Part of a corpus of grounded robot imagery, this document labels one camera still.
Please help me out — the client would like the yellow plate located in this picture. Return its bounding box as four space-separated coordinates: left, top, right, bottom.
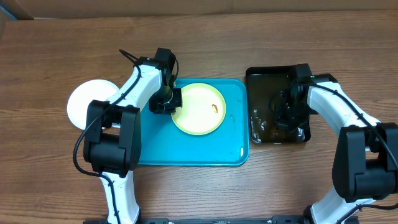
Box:
172 83 226 136

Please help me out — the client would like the white plate with ketchup streak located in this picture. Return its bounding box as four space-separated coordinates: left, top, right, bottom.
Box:
67 80 119 129

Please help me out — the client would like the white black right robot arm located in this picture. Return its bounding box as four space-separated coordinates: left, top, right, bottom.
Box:
268 73 397 223

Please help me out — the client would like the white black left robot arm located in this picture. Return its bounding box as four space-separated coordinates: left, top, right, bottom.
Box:
74 49 182 223

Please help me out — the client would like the black water tray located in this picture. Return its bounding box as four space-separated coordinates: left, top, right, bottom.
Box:
245 65 311 144

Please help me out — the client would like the teal plastic tray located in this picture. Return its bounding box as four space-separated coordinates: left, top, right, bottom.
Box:
139 78 250 166

